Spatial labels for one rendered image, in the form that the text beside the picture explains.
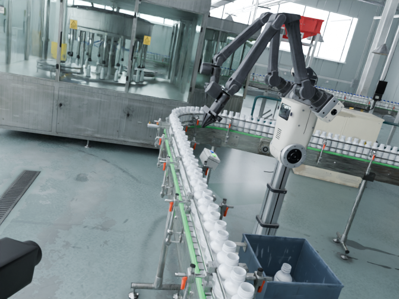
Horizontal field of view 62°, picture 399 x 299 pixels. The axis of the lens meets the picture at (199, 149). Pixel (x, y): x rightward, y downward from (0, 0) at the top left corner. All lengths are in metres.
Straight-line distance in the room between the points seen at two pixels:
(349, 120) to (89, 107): 3.93
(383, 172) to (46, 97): 4.14
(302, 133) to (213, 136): 1.36
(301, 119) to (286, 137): 0.14
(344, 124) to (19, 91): 4.77
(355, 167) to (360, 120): 2.38
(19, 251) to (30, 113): 4.66
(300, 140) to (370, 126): 3.85
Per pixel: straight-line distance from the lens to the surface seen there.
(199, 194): 1.35
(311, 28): 8.31
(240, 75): 1.66
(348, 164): 3.43
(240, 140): 3.23
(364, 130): 5.81
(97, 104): 4.85
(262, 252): 1.61
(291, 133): 1.99
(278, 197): 2.19
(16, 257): 0.42
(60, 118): 4.98
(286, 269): 1.50
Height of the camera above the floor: 1.69
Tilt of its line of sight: 17 degrees down
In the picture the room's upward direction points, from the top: 11 degrees clockwise
